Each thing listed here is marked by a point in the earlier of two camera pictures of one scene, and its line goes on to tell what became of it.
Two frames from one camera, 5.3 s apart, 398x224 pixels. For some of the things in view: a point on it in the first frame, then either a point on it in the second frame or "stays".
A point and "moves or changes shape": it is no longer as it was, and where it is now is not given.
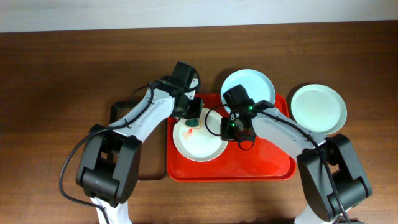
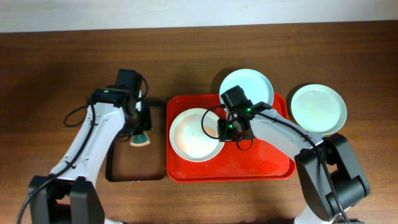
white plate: x=203 y=144 stays
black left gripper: x=193 y=108 -> x=144 y=121
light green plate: x=319 y=108 stays
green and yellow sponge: x=194 y=123 moves or changes shape
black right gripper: x=227 y=129 stays
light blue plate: x=259 y=85 stays
